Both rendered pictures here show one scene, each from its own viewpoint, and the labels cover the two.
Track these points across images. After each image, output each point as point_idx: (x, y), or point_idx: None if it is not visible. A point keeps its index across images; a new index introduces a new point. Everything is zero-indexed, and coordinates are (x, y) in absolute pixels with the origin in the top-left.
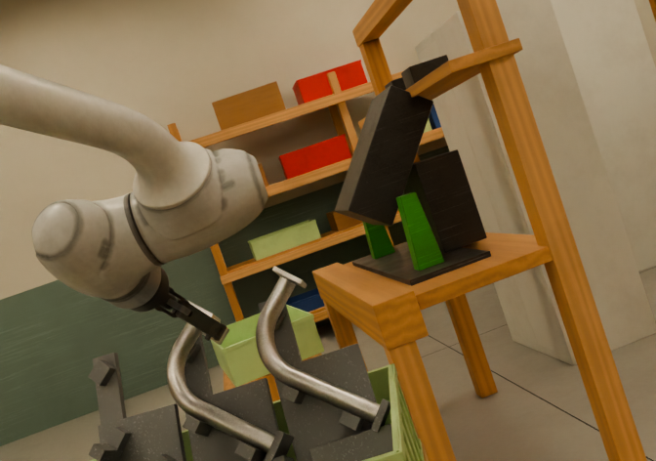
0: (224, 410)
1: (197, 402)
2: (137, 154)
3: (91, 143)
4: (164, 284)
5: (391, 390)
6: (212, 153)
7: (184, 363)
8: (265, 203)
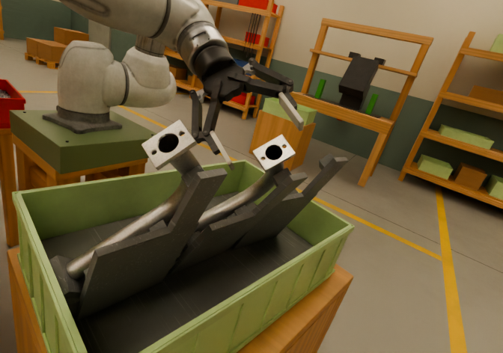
0: (221, 209)
1: (237, 194)
2: None
3: None
4: (197, 70)
5: (55, 285)
6: None
7: (266, 176)
8: None
